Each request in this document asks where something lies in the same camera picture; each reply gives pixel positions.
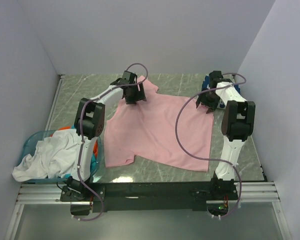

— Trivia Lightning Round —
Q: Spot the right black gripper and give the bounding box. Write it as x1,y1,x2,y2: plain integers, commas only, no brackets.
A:
195,87,221,114

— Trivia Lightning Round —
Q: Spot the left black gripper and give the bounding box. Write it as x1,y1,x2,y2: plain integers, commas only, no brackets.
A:
125,82,147,105

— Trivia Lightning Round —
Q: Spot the pink t shirt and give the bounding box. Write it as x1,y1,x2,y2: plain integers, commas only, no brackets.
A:
103,80,214,172

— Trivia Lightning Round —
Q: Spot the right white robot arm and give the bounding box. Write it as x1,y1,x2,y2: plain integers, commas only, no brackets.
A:
195,70,256,200

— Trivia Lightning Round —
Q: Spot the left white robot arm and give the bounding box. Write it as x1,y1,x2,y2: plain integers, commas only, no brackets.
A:
66,70,147,201

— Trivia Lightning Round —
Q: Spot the folded blue printed t shirt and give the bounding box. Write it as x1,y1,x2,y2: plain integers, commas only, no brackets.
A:
201,74,241,110

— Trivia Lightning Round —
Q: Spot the orange t shirt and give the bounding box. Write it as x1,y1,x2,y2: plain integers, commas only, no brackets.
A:
58,126,99,158

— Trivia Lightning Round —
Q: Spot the teal t shirt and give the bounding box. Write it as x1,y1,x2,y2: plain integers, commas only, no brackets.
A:
63,148,101,181

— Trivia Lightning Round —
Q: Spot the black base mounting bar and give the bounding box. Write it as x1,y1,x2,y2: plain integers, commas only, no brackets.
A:
60,179,239,216

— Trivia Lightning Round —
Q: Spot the white t shirt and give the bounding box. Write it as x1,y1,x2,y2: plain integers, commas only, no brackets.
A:
12,129,81,182

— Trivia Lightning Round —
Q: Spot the blue plastic laundry basket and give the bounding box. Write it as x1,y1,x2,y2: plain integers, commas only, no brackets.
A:
19,130,104,184

